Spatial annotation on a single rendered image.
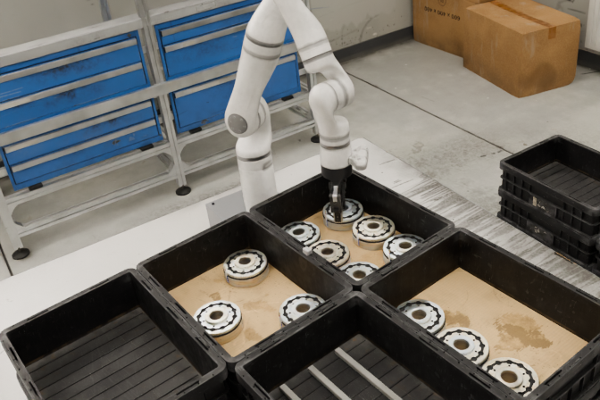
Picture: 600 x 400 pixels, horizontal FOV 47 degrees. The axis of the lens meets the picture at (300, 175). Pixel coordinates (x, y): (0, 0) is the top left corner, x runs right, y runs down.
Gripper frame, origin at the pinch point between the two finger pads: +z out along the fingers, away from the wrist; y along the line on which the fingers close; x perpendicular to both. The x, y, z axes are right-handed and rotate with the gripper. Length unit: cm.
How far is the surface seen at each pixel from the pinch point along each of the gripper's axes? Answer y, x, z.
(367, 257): 12.3, 7.5, 4.8
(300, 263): 23.8, -6.1, -2.3
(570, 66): -261, 108, 76
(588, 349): 49, 48, -6
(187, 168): -146, -96, 78
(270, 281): 21.4, -13.9, 5.1
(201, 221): -20, -44, 19
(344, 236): 4.0, 1.3, 5.0
